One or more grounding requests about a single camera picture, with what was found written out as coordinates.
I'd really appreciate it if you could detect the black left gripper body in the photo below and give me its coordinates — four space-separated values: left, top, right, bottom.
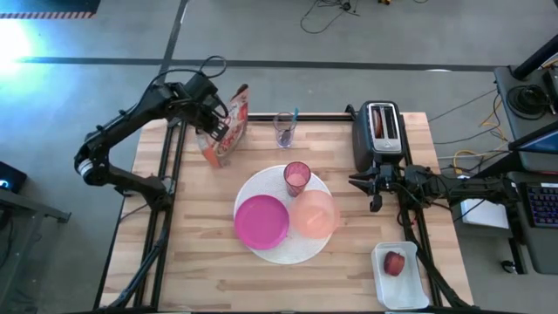
187 93 231 132

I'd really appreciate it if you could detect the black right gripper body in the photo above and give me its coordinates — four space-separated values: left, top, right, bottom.
370 163 405 214

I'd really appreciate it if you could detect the pumpkin cereal box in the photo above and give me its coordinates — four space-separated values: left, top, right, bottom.
194 83 251 169

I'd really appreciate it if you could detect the black two-slot toaster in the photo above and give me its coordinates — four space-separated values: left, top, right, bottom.
351 99 407 174

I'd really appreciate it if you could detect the clear glass tumbler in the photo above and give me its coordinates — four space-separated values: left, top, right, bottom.
272 112 299 149

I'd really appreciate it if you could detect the peach plastic bowl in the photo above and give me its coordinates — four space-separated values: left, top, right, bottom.
289 189 341 240

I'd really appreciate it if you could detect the red faceted tumbler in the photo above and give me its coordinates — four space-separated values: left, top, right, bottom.
282 160 312 198

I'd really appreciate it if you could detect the blue-handled spoon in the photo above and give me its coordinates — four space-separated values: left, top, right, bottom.
281 107 301 147

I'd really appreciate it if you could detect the red apple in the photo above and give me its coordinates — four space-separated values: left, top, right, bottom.
383 250 406 277

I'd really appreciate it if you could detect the pink plastic plate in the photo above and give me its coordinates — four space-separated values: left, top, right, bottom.
234 194 290 251

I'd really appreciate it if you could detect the white round woven placemat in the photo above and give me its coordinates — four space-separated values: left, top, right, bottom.
234 164 335 265

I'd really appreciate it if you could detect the white paper sheet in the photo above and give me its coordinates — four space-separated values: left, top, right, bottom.
460 198 510 230

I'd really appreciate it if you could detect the white rectangular tray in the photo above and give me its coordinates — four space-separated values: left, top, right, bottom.
370 241 431 311

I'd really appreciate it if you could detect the grey side desk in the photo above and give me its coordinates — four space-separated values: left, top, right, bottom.
493 65 558 276

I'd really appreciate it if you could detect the black keyboard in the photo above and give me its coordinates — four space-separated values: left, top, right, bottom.
525 181 558 229

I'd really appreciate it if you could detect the laptop computer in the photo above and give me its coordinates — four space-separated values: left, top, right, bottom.
507 119 558 174

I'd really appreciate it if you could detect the black pole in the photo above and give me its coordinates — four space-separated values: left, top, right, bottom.
512 33 558 82

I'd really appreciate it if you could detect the striped hazard floor mat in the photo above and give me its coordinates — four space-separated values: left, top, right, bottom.
0 0 102 20

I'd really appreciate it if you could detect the grey metal stand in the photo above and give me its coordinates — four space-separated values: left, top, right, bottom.
0 188 71 314

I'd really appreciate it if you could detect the black box with blue light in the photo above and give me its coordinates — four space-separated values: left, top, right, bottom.
0 160 27 195

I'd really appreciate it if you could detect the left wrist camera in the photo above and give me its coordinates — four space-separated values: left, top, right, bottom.
185 72 219 102

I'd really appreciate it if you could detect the black table frame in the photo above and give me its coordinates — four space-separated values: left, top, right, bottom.
93 113 476 314

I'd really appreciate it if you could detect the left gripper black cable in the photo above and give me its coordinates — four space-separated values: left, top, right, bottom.
198 55 228 79

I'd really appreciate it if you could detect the yellow cable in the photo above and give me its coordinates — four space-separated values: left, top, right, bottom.
453 93 511 175

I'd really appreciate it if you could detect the black cable coil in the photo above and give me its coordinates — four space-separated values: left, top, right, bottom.
505 83 548 116

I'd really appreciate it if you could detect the black floor cable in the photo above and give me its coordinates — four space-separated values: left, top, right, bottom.
299 0 363 35

